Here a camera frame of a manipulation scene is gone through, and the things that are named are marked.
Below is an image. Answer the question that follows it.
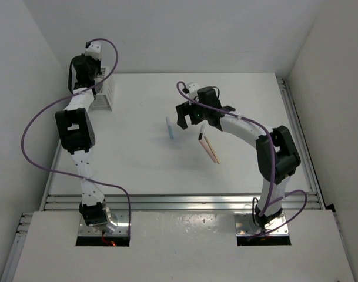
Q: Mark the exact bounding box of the white black-tipped makeup pen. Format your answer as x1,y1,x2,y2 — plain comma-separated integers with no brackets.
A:
198,124,205,141

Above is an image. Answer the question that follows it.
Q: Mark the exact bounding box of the pink makeup pencil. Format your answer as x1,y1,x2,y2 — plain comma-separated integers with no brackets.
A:
199,139,218,163

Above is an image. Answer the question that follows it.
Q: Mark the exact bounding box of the tan makeup pencil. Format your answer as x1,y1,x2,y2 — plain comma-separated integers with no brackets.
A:
204,136,220,164

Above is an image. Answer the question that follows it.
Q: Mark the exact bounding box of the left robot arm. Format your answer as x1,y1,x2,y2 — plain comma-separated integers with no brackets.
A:
55,54,108,230

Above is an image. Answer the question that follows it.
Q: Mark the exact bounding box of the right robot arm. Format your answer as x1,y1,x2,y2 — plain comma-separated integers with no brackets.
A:
176,81,301,229

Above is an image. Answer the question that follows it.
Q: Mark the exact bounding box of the light blue makeup pen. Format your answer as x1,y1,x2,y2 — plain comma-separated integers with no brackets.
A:
166,117,175,140

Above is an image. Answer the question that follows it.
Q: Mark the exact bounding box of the white slotted organizer box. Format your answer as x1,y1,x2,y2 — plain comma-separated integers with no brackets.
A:
90,76,115,110

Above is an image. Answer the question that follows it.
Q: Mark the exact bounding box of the white front cover board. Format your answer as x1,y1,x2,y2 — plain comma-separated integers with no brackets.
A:
14,210,353,281

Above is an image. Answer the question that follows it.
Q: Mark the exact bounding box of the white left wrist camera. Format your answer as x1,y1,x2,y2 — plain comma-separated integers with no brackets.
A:
84,42,102,61

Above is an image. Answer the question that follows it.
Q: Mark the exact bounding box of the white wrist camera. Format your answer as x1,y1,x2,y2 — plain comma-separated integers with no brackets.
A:
186,83,200,100
84,42,102,61

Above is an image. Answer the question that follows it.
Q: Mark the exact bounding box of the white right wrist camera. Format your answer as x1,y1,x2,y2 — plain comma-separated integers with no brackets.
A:
186,83,200,100

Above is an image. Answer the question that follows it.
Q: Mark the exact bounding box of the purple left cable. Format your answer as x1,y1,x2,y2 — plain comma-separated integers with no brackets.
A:
21,38,131,236

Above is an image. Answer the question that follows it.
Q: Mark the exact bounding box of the purple cable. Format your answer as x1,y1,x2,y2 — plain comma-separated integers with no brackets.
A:
176,81,308,237
21,38,131,236

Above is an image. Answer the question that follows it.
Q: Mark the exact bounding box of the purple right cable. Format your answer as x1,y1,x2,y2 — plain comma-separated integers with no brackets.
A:
176,81,308,237

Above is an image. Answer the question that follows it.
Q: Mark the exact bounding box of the aluminium frame rail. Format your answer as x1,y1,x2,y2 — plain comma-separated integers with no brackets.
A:
40,78,326,211

